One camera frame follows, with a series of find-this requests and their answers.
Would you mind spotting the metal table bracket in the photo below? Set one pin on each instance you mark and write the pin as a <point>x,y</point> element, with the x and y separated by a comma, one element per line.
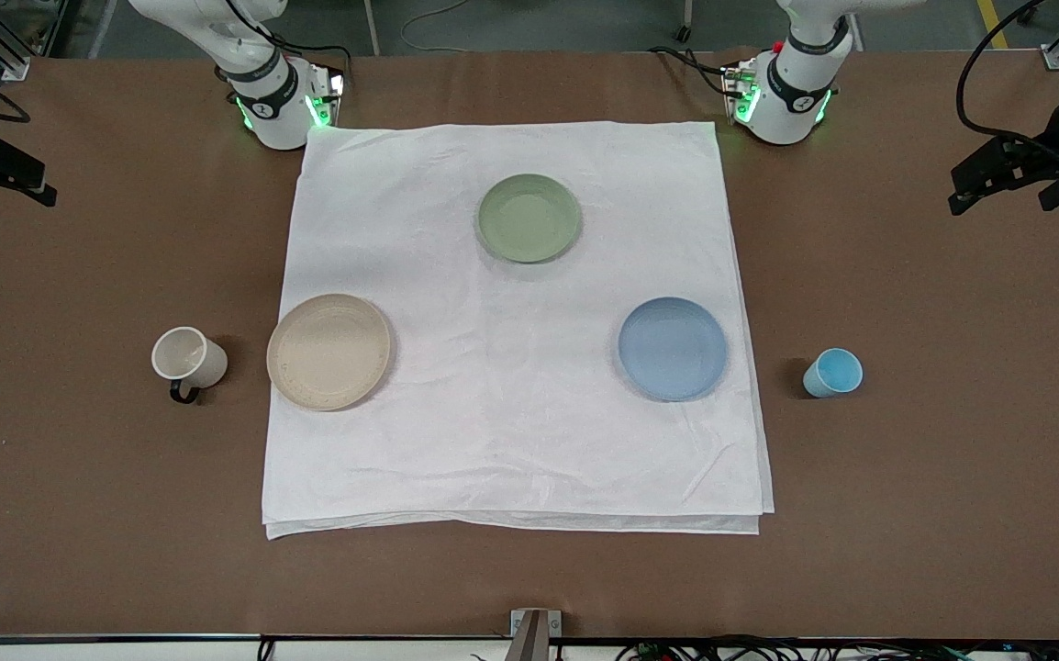
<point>534,633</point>

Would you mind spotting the blue cup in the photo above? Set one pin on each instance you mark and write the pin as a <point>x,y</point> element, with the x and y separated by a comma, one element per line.
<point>834,374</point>

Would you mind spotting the green plate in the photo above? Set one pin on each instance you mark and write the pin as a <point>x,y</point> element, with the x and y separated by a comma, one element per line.
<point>529,218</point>

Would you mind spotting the beige plate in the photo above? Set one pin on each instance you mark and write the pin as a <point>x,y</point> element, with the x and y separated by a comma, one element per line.
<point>329,352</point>

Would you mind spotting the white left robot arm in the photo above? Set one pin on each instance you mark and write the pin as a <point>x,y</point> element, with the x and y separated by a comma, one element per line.
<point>782,115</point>

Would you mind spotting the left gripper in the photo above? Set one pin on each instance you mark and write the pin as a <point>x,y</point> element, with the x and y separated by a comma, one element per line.
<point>1040,162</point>

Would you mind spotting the white cloth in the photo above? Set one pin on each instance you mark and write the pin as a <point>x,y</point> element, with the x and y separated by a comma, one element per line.
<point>511,413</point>

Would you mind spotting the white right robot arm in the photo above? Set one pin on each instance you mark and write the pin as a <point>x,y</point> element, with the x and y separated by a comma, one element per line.
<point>277,119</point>

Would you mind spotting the blue plate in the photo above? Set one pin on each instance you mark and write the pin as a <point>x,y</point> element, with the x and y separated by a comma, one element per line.
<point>673,349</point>

